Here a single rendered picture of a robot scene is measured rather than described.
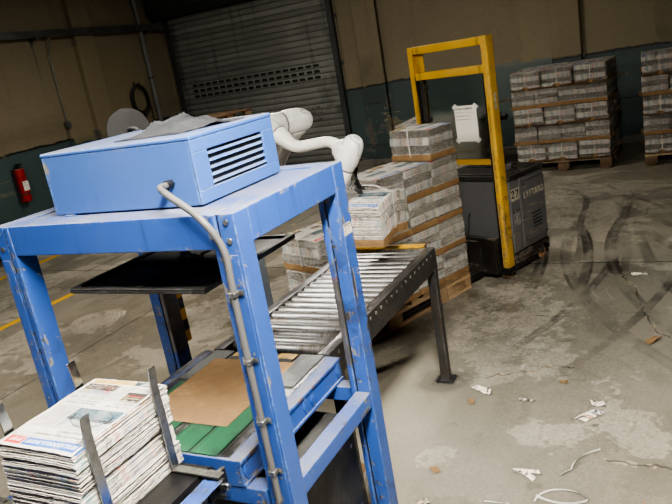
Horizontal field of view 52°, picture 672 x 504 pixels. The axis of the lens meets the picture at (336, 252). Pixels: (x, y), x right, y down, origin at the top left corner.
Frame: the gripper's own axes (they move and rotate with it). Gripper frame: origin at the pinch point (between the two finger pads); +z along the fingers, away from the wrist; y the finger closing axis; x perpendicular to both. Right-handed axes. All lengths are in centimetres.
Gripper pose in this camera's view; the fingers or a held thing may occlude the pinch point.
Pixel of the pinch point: (364, 172)
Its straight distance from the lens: 364.4
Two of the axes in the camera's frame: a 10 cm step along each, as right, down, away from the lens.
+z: 4.4, -2.4, 8.7
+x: 8.9, 0.1, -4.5
